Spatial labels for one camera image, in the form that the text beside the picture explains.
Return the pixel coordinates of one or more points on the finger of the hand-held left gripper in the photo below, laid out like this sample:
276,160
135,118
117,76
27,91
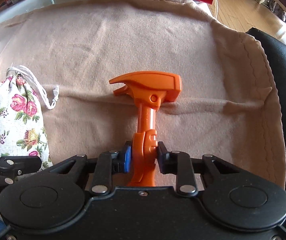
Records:
20,166

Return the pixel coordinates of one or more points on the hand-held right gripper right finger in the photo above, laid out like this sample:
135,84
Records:
163,156

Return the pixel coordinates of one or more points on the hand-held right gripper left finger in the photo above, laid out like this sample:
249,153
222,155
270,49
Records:
126,160

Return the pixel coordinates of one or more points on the orange toy hammer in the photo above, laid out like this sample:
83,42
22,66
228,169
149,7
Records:
145,120

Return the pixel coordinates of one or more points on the beige cloth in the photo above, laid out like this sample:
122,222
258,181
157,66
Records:
133,42

